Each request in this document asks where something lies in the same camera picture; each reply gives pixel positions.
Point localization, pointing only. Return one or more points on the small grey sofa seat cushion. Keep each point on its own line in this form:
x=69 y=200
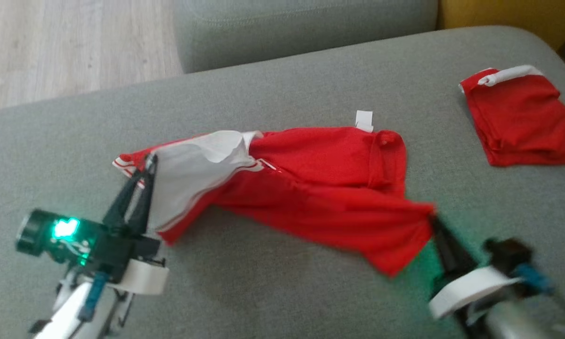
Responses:
x=301 y=33

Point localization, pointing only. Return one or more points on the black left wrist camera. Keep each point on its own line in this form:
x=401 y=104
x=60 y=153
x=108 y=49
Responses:
x=42 y=233

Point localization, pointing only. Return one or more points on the large grey sofa seat cushion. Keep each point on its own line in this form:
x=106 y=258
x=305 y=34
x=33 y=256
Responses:
x=282 y=292

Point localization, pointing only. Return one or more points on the wide yellow sofa back cushion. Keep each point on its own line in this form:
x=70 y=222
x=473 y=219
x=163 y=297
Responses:
x=508 y=16

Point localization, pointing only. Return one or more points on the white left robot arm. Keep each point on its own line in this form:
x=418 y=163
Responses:
x=68 y=310

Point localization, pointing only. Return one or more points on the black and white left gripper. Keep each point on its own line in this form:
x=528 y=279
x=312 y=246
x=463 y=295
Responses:
x=127 y=254

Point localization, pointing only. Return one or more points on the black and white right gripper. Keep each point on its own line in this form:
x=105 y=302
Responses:
x=471 y=287

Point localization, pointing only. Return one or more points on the red shorts with white waistband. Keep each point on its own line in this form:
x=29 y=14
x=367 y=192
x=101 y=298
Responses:
x=522 y=122

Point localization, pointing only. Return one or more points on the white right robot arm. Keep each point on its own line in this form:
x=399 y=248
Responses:
x=513 y=325

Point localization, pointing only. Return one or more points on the red shirt with white panel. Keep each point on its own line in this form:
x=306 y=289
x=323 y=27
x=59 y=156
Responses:
x=320 y=188

